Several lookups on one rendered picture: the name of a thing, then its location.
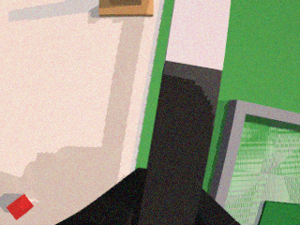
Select green flat mat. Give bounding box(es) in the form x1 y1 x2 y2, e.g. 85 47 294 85
135 0 300 194

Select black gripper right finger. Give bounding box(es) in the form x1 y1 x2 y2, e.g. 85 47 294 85
194 188 240 225

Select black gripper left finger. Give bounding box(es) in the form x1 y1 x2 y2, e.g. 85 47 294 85
56 168 146 225

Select small red block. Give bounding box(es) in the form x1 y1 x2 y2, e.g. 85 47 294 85
7 195 34 220

